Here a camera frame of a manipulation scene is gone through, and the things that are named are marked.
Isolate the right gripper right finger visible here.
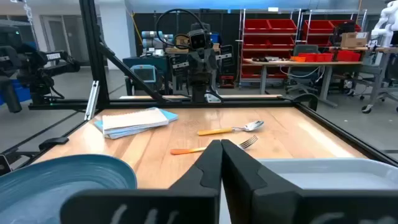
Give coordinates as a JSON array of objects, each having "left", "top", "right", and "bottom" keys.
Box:
[{"left": 221, "top": 139, "right": 398, "bottom": 224}]

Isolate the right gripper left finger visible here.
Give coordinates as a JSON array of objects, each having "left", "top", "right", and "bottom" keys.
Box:
[{"left": 60, "top": 139, "right": 223, "bottom": 224}]

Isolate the fork with orange handle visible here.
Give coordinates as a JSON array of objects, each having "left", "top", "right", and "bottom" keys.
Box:
[{"left": 170, "top": 134, "right": 259, "bottom": 156}]

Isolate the spoon with yellow handle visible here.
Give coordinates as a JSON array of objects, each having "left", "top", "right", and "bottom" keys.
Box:
[{"left": 197, "top": 119, "right": 265, "bottom": 137}]

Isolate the blue round plate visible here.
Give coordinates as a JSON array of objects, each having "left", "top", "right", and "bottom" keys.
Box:
[{"left": 0, "top": 154, "right": 138, "bottom": 224}]

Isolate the grey plastic tray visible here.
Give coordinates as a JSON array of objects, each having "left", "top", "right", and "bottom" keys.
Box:
[{"left": 256, "top": 157, "right": 398, "bottom": 191}]

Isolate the metal shelf rack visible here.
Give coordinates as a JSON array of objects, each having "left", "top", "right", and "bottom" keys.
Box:
[
  {"left": 300, "top": 8, "right": 368, "bottom": 47},
  {"left": 238, "top": 8, "right": 302, "bottom": 88}
]

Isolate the red storage bin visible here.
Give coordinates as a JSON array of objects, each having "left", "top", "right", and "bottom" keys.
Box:
[
  {"left": 269, "top": 35, "right": 295, "bottom": 49},
  {"left": 269, "top": 19, "right": 298, "bottom": 34},
  {"left": 298, "top": 52, "right": 334, "bottom": 62},
  {"left": 336, "top": 50, "right": 362, "bottom": 62},
  {"left": 244, "top": 19, "right": 271, "bottom": 34},
  {"left": 243, "top": 35, "right": 271, "bottom": 49},
  {"left": 303, "top": 20, "right": 335, "bottom": 34}
]

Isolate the teach pendant with screen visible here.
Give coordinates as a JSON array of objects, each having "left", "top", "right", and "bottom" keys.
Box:
[{"left": 129, "top": 64, "right": 158, "bottom": 84}]

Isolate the light blue notebook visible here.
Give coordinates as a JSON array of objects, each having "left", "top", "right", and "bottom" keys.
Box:
[{"left": 94, "top": 107, "right": 180, "bottom": 140}]

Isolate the white spiral notebook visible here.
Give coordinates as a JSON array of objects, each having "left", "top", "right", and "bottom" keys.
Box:
[{"left": 101, "top": 108, "right": 170, "bottom": 136}]

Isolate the grey office chair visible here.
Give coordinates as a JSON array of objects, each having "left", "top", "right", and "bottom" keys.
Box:
[{"left": 285, "top": 44, "right": 322, "bottom": 94}]

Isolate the wooden top work desk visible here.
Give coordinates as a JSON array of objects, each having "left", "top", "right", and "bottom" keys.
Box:
[{"left": 243, "top": 58, "right": 364, "bottom": 108}]

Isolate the cardboard box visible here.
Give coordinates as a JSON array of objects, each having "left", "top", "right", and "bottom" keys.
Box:
[{"left": 340, "top": 32, "right": 369, "bottom": 49}]

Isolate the grey rolling stand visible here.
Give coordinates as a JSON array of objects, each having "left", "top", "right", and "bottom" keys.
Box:
[{"left": 346, "top": 46, "right": 398, "bottom": 114}]

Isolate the blue storage bin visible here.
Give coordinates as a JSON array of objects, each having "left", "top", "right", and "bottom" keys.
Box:
[{"left": 0, "top": 79, "right": 32, "bottom": 106}]

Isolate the white humanoid robot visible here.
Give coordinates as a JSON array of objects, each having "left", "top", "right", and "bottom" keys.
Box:
[{"left": 369, "top": 0, "right": 398, "bottom": 47}]

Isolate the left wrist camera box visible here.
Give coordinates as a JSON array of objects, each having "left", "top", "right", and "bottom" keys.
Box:
[{"left": 188, "top": 29, "right": 208, "bottom": 51}]

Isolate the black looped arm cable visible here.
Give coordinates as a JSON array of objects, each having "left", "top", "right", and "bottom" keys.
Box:
[{"left": 155, "top": 8, "right": 208, "bottom": 49}]

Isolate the black aluminium table frame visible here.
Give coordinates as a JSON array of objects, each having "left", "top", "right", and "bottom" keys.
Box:
[{"left": 0, "top": 0, "right": 398, "bottom": 177}]

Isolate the silver metal bracket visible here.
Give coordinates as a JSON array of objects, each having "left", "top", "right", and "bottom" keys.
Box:
[{"left": 83, "top": 80, "right": 101, "bottom": 121}]

